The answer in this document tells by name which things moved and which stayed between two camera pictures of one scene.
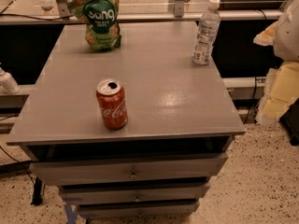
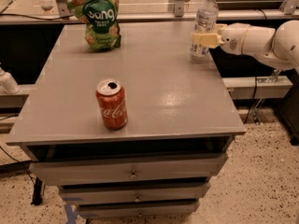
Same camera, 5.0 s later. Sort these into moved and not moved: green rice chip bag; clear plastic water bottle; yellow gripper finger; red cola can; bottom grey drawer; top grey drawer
Moved: clear plastic water bottle; yellow gripper finger
Not moved: green rice chip bag; red cola can; bottom grey drawer; top grey drawer
